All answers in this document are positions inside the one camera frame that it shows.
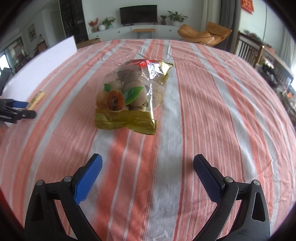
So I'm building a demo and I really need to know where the yellow snack packet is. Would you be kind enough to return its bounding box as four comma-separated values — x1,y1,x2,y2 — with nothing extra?
26,91,45,110

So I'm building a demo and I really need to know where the white cardboard box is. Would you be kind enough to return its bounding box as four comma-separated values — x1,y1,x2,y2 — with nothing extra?
1,36,77,101

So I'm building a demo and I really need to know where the dark glass display cabinet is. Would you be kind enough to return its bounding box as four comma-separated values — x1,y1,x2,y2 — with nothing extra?
59,0,88,44

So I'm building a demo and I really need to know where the red flower vase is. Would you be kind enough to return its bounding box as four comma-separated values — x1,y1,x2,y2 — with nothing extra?
88,18,99,33

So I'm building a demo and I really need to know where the white round vase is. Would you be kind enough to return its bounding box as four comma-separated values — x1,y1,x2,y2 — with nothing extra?
98,24,106,31

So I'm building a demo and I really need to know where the green plant left of tv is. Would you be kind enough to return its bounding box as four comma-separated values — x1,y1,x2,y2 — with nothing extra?
102,16,116,29

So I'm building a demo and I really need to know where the black television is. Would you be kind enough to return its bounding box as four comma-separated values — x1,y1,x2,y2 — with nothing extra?
119,4,158,25

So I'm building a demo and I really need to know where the wooden bench stool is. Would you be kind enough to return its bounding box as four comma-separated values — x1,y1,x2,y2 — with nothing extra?
132,28,156,39

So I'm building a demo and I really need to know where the small potted plant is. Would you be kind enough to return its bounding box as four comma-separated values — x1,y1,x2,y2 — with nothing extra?
160,15,167,25

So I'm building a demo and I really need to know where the dark wooden chair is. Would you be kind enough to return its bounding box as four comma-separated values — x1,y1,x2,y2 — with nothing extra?
234,32,264,68

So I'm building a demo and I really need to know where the white tv cabinet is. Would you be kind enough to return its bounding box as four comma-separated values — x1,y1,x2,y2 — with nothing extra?
88,25,182,42

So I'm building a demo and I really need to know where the green potted plant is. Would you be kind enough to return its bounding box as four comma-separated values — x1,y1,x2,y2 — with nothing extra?
168,11,188,27

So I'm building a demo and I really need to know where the orange lounge chair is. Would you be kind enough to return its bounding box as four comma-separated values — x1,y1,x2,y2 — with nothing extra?
178,22,232,47

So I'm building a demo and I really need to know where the grey curtain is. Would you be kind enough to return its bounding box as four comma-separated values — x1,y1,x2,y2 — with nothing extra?
218,0,241,53

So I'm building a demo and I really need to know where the wall painting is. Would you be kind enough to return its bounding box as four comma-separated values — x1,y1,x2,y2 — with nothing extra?
28,23,37,42

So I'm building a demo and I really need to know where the red wall hanging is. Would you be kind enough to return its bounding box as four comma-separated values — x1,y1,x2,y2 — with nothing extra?
241,0,254,14

